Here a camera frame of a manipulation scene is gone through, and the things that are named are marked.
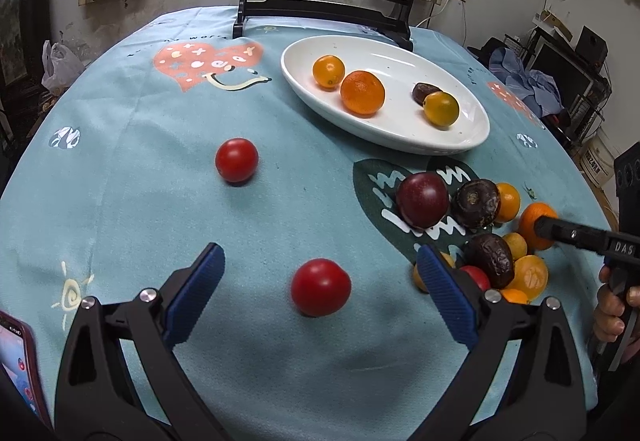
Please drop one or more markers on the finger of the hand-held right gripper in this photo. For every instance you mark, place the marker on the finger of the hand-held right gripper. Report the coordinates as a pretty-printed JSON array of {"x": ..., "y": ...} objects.
[{"x": 570, "y": 235}]

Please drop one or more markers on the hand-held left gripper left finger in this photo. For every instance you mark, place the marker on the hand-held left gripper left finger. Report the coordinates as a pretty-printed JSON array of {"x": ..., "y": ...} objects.
[{"x": 196, "y": 288}]

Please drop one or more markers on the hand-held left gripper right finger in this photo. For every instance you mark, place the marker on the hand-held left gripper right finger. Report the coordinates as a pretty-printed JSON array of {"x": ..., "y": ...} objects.
[{"x": 445, "y": 296}]

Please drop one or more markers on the orange mandarin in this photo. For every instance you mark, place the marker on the orange mandarin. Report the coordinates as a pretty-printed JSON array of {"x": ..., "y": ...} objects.
[{"x": 527, "y": 223}]

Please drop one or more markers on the large red tomato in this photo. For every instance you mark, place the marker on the large red tomato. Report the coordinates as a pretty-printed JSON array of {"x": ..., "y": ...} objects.
[{"x": 320, "y": 287}]

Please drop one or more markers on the white oval plate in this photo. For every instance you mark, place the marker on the white oval plate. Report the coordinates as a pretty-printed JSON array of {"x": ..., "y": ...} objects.
[{"x": 400, "y": 61}]

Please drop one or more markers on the person's right hand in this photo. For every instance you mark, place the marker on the person's right hand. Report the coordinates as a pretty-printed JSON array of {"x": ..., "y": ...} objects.
[{"x": 612, "y": 318}]

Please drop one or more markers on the small yellow citrus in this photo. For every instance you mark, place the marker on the small yellow citrus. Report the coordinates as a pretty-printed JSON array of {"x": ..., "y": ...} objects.
[
  {"x": 417, "y": 280},
  {"x": 328, "y": 71},
  {"x": 515, "y": 296},
  {"x": 518, "y": 243},
  {"x": 531, "y": 276},
  {"x": 509, "y": 201}
]

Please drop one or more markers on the small red tomato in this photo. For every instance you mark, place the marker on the small red tomato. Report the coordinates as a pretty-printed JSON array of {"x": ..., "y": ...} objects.
[{"x": 475, "y": 276}]

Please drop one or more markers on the wrinkled dark passion fruit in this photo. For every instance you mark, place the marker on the wrinkled dark passion fruit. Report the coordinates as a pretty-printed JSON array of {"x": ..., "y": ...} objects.
[
  {"x": 490, "y": 260},
  {"x": 476, "y": 202}
]

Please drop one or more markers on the large black speaker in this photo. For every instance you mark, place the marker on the large black speaker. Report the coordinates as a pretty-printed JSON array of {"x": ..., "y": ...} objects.
[{"x": 629, "y": 186}]

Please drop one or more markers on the cardboard box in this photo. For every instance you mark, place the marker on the cardboard box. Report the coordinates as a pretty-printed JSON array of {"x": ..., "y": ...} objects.
[{"x": 597, "y": 161}]

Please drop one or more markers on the light blue printed tablecloth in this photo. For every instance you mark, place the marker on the light blue printed tablecloth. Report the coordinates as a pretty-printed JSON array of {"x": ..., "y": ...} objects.
[{"x": 150, "y": 221}]

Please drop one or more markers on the smooth purple passion fruit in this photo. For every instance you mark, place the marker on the smooth purple passion fruit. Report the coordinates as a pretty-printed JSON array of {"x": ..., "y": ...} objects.
[{"x": 422, "y": 199}]

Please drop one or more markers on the blue cloth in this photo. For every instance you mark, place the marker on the blue cloth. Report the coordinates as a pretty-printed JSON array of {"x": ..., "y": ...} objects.
[{"x": 537, "y": 86}]

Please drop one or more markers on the black monitor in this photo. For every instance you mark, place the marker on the black monitor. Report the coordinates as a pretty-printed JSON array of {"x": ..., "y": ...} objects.
[{"x": 565, "y": 68}]

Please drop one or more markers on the yellow tomato in plate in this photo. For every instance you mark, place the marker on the yellow tomato in plate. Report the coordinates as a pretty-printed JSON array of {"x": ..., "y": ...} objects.
[{"x": 440, "y": 109}]

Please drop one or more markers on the red case smartphone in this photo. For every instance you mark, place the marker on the red case smartphone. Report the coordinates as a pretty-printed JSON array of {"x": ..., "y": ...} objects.
[{"x": 22, "y": 366}]

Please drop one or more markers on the small black speaker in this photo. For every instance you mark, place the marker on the small black speaker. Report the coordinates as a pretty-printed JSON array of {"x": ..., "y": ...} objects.
[{"x": 592, "y": 46}]

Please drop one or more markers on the small dark wrinkled fruit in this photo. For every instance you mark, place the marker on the small dark wrinkled fruit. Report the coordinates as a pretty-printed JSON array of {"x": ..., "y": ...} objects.
[{"x": 424, "y": 91}]

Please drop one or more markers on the large orange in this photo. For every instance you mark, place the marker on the large orange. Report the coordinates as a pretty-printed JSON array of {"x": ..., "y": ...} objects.
[{"x": 362, "y": 92}]

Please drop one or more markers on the white plastic bag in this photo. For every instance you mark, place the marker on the white plastic bag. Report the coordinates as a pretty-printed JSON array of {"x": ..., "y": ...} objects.
[{"x": 60, "y": 68}]

